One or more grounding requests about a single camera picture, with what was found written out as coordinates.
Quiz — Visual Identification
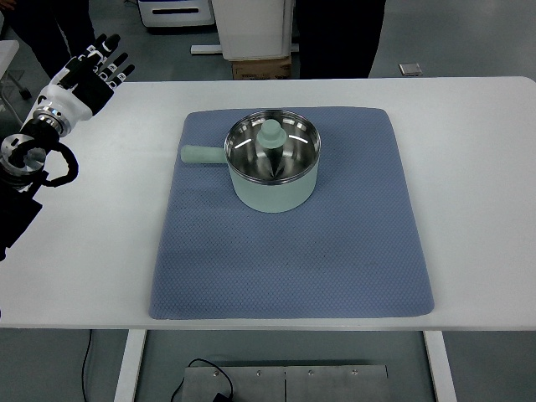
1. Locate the cardboard box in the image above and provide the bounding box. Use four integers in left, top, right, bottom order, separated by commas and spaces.
231, 55, 293, 81

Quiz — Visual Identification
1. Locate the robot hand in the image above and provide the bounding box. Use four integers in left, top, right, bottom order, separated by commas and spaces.
35, 33, 136, 122

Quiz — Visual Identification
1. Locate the white table leg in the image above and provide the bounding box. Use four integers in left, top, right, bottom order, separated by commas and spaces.
113, 329, 148, 402
422, 330, 458, 402

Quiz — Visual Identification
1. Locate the blue textured mat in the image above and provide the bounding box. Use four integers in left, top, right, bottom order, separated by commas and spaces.
149, 106, 436, 322

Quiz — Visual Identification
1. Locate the white upright panel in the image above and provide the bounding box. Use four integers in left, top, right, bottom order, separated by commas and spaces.
211, 0, 294, 62

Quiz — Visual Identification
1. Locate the white appliance with black slot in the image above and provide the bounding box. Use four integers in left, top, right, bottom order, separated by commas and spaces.
137, 0, 217, 29

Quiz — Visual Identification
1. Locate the person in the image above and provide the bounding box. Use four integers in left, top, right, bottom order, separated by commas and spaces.
292, 0, 387, 80
2, 0, 97, 80

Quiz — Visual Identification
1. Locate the thin black cable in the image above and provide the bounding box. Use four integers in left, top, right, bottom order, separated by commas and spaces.
81, 329, 94, 402

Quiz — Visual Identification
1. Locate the green pot with handle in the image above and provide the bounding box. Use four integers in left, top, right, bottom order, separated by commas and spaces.
179, 109, 322, 214

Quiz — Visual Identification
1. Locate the grey metal plate with screws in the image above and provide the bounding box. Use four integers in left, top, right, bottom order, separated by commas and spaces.
185, 364, 389, 402

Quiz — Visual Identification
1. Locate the glass lid with green knob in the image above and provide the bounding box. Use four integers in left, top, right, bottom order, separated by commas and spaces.
224, 109, 322, 185

